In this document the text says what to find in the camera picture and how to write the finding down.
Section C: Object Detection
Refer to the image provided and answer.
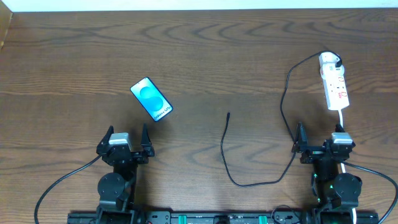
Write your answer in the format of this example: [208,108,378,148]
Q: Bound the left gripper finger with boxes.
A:
[100,126,114,145]
[141,124,152,152]

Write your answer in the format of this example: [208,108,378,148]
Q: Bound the blue Galaxy smartphone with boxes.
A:
[130,77,174,122]

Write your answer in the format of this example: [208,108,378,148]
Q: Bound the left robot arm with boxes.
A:
[95,125,155,224]

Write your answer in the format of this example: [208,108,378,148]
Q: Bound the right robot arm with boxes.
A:
[292,123,362,223]

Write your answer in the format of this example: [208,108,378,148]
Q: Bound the white USB charger adapter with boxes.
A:
[318,52,345,80]

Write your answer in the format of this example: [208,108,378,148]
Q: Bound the white power strip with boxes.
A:
[319,52,350,111]

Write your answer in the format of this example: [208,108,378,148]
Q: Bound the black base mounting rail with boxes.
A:
[67,210,380,224]

